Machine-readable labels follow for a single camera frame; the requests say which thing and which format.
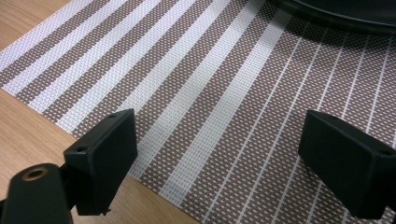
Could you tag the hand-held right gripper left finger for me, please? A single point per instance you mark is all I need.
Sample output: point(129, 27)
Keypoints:
point(102, 161)

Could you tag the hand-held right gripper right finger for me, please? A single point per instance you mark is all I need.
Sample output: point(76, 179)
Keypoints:
point(345, 161)

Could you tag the striped woven placemat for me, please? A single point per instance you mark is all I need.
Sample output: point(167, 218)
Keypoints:
point(218, 102)

